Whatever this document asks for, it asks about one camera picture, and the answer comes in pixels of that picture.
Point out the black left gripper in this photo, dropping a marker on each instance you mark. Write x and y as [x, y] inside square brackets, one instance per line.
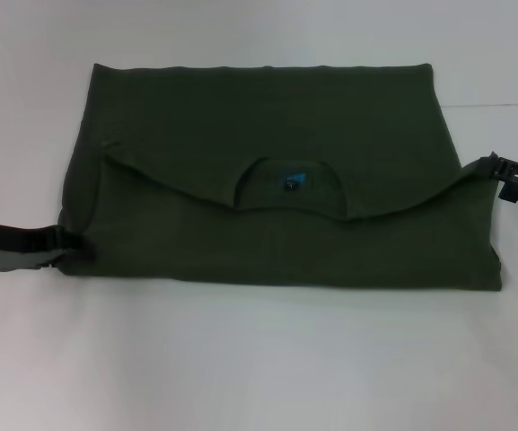
[20, 249]

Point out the dark green FREE t-shirt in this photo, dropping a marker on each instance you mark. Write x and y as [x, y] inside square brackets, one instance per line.
[263, 179]

